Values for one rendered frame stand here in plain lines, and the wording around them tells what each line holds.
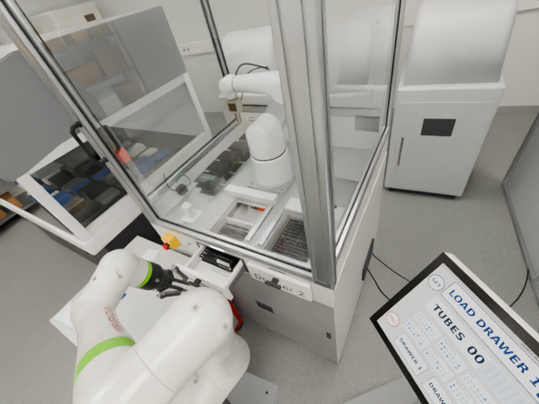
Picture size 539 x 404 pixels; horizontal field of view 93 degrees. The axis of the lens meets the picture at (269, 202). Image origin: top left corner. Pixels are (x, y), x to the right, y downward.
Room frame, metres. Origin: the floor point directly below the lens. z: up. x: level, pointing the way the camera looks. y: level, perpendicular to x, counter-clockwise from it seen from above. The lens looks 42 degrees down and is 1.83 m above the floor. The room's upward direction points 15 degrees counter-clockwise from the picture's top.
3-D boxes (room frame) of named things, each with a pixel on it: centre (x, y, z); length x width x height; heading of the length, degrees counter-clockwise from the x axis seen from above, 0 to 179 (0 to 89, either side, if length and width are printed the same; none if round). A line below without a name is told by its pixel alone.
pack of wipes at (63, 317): (0.75, 1.07, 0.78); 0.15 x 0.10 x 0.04; 58
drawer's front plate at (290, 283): (0.58, 0.05, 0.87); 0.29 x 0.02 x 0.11; 51
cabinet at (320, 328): (1.12, -0.05, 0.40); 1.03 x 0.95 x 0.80; 51
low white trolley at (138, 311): (0.80, 0.80, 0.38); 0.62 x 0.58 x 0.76; 51
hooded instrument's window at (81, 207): (2.12, 1.41, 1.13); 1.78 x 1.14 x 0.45; 51
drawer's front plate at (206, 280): (0.68, 0.38, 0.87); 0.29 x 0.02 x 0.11; 51
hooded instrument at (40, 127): (2.14, 1.41, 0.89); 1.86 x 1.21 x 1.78; 51
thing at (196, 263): (0.84, 0.25, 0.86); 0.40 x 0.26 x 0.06; 141
